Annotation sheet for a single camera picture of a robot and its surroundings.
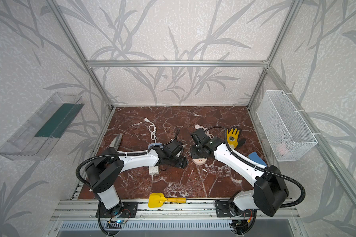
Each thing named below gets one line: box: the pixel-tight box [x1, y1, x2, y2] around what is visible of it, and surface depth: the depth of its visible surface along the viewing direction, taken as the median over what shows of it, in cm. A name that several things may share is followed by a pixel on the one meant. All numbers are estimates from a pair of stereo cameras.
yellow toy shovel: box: [147, 192, 187, 209], surface depth 77 cm
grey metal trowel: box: [108, 133, 123, 152], surface depth 101 cm
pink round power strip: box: [192, 158, 208, 165], surface depth 90 cm
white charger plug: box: [148, 165, 160, 181], surface depth 86 cm
